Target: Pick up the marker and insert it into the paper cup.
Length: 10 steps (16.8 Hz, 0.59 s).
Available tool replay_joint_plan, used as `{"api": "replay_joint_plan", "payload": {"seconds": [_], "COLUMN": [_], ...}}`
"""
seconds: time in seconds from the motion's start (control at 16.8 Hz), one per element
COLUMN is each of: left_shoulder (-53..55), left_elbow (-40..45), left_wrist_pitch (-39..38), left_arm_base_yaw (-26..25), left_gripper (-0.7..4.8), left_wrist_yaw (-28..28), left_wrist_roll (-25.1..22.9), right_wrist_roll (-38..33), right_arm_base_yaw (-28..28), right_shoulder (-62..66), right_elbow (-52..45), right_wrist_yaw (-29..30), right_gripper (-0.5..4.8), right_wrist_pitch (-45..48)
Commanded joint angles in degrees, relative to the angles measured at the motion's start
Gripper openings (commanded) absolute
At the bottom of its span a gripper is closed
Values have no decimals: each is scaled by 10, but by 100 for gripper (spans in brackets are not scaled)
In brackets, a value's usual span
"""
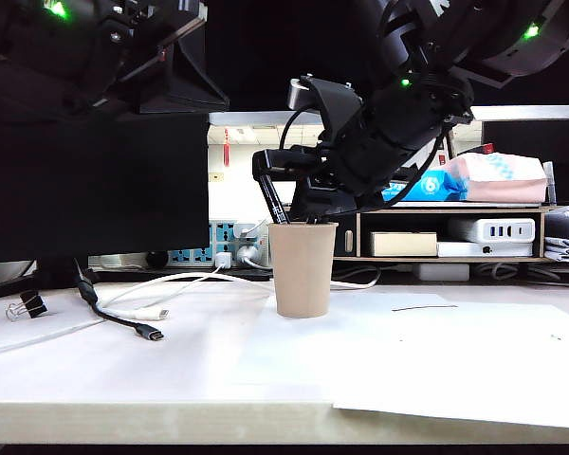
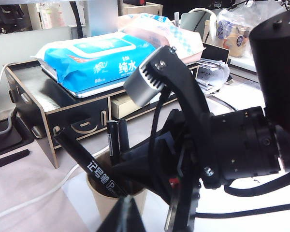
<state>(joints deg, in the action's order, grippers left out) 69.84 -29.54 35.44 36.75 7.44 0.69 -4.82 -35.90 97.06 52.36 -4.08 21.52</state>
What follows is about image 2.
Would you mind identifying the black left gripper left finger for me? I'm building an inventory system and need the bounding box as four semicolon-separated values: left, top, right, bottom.
96;196;127;232

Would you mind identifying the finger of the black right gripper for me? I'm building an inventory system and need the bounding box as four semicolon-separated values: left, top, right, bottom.
159;109;191;145
111;140;182;205

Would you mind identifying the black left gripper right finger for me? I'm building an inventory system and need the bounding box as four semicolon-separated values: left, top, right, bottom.
126;195;147;232

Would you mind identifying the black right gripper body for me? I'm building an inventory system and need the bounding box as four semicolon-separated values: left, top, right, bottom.
164;106;281;232

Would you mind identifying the black marker white label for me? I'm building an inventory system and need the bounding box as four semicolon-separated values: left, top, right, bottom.
53;127;130;198

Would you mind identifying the beige paper cup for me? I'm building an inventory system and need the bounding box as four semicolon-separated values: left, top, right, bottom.
86;154;148;224

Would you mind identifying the thick black marker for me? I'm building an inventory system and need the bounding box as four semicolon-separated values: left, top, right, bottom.
117;119;131;157

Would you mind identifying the slim black marker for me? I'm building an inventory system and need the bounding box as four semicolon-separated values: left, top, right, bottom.
106;120;121;166

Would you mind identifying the beige cardboard box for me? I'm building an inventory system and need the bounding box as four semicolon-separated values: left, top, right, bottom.
110;93;161;120

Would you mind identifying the folded printed paper bundle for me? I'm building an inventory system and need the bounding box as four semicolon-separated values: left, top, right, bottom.
196;58;231;94

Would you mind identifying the black flat tablet device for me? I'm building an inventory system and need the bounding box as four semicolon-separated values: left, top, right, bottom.
201;43;230;65

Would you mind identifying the large white paper sheet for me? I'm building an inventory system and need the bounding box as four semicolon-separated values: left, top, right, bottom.
140;94;290;232

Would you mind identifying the pink tissue pack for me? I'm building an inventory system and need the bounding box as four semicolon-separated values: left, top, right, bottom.
117;13;207;66

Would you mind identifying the black wooden desk organiser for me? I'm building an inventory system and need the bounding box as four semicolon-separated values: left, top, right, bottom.
4;58;203;169

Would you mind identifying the blue wet wipes pack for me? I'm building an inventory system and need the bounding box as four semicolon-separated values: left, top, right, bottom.
30;31;158;94

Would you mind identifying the grey panel white rim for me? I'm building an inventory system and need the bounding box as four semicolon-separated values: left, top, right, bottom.
180;7;218;41

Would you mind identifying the clear plastic snack bag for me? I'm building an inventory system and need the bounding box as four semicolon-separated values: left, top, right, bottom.
216;0;290;58

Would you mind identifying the silver monitor stand column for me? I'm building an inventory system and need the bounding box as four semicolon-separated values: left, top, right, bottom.
83;0;119;37

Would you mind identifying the black flat monitor base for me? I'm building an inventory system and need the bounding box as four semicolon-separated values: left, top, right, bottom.
0;118;36;173

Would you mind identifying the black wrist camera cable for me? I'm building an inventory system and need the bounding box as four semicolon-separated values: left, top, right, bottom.
148;88;172;194

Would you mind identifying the black right camera bracket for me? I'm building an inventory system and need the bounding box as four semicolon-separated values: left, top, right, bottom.
154;45;211;126

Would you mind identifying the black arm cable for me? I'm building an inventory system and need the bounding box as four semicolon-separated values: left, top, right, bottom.
223;173;290;198
195;202;290;220

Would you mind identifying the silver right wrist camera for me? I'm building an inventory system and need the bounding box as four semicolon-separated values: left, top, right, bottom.
123;47;171;107

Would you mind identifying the thick white USB-C cable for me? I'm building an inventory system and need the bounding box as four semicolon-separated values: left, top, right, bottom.
0;144;112;224

